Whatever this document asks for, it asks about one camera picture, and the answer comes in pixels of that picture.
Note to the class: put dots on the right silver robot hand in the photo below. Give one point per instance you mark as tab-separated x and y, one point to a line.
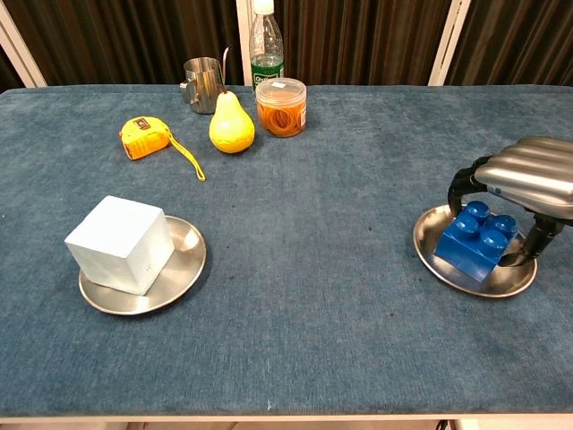
528	179

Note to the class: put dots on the blue toy building block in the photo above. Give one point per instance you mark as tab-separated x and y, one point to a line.
465	255

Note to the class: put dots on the light blue foam cube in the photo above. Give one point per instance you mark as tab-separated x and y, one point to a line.
116	242

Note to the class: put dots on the round steel plate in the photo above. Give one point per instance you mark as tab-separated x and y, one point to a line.
506	283
179	269

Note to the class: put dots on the blue table cloth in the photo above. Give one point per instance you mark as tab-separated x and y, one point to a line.
313	313

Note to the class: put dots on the clear jar of rubber bands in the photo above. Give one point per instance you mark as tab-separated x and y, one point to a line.
281	112

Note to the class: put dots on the clear bottle with green label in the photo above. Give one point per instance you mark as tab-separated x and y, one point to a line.
266	45

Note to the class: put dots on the yellow pear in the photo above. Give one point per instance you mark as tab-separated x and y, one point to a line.
230	130

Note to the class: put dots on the steel pitcher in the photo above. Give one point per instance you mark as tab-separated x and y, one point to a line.
206	85

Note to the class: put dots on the yellow tape measure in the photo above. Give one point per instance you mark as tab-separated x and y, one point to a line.
143	139

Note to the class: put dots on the dark pleated curtain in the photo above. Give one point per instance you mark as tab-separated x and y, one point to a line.
134	36

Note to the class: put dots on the white frame post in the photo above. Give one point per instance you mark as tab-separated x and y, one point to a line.
244	40
20	49
447	45

